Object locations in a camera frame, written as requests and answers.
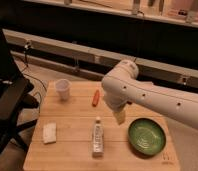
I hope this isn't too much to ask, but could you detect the white sponge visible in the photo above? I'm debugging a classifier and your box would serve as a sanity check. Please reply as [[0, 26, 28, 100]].
[[43, 123, 56, 144]]

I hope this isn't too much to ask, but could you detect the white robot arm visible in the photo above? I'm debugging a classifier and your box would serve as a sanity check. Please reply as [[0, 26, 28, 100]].
[[101, 60, 198, 130]]

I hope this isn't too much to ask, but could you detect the green ceramic bowl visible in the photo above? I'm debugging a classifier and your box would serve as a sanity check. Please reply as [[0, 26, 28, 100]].
[[128, 118, 166, 156]]

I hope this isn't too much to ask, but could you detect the white tube bottle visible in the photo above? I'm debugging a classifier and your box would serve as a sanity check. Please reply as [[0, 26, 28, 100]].
[[92, 117, 104, 157]]

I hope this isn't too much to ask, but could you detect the wooden board table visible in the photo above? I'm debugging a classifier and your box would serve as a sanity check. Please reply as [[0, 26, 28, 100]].
[[23, 81, 180, 171]]

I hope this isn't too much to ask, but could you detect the clear plastic cup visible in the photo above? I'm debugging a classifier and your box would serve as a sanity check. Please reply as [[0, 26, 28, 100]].
[[55, 79, 70, 101]]

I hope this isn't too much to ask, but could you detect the black chair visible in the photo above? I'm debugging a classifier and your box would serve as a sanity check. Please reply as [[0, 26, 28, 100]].
[[0, 27, 39, 154]]

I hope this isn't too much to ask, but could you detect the black cable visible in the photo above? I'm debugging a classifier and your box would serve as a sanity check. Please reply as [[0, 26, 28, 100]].
[[22, 46, 48, 101]]

